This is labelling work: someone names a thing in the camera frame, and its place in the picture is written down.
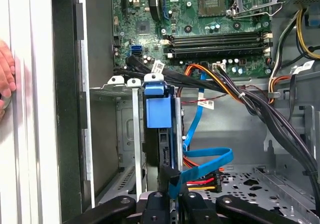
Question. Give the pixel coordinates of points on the CPU socket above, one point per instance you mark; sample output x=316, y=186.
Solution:
x=212, y=2

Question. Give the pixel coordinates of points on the hard disk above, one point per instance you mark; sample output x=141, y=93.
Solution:
x=158, y=114

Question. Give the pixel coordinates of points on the blue SATA port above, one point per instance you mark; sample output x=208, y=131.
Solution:
x=136, y=51

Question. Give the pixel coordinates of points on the metal disk bay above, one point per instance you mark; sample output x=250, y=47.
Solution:
x=112, y=124

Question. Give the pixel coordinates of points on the black expansion slot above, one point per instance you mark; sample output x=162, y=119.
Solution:
x=124, y=1

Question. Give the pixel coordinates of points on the green motherboard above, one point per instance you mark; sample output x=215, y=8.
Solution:
x=175, y=9

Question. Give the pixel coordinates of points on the blue expansion slot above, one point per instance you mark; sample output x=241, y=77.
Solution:
x=164, y=4

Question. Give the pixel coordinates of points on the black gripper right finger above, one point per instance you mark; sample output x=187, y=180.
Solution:
x=197, y=209

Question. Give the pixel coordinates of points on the locking lever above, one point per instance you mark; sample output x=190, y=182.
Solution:
x=252, y=15

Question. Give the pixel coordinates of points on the grey open PC case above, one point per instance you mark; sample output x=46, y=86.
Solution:
x=237, y=134

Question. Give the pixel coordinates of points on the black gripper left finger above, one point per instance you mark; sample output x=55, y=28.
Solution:
x=158, y=209

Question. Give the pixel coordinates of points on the person's bare hand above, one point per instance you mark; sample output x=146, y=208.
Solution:
x=6, y=66

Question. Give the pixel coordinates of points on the black RAM slot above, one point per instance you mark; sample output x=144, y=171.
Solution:
x=217, y=35
x=217, y=42
x=217, y=49
x=217, y=55

